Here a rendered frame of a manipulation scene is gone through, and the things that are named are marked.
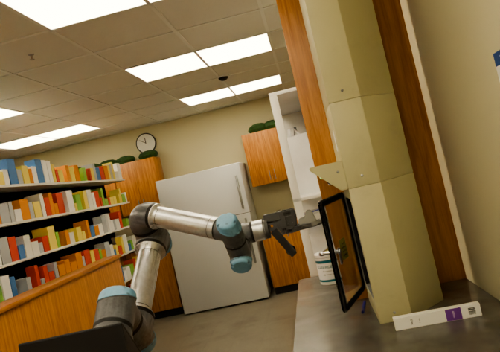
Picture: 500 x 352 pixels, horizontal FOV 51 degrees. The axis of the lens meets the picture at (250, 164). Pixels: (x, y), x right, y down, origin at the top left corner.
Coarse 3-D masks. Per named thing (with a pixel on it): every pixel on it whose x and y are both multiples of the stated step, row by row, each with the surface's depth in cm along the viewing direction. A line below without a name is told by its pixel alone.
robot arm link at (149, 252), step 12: (144, 240) 191; (156, 240) 192; (168, 240) 199; (144, 252) 188; (156, 252) 190; (168, 252) 200; (144, 264) 184; (156, 264) 187; (132, 276) 183; (144, 276) 180; (156, 276) 185; (132, 288) 177; (144, 288) 177; (144, 300) 173; (144, 312) 169; (144, 324) 164; (144, 336) 163; (144, 348) 164
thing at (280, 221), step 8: (264, 216) 186; (272, 216) 186; (280, 216) 184; (288, 216) 183; (264, 224) 185; (272, 224) 186; (280, 224) 186; (288, 224) 184; (296, 224) 184; (288, 232) 183
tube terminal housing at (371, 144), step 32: (384, 96) 187; (352, 128) 179; (384, 128) 184; (352, 160) 179; (384, 160) 181; (352, 192) 178; (384, 192) 178; (416, 192) 189; (384, 224) 177; (416, 224) 186; (384, 256) 177; (416, 256) 183; (384, 288) 177; (416, 288) 180; (384, 320) 177
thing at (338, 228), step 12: (336, 204) 199; (336, 216) 196; (324, 228) 182; (336, 228) 192; (348, 228) 206; (336, 240) 189; (348, 240) 202; (348, 252) 199; (348, 264) 196; (348, 276) 193; (360, 276) 206; (348, 288) 190; (348, 300) 187
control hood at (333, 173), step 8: (312, 168) 180; (320, 168) 180; (328, 168) 179; (336, 168) 179; (320, 176) 180; (328, 176) 179; (336, 176) 179; (344, 176) 179; (336, 184) 179; (344, 184) 179
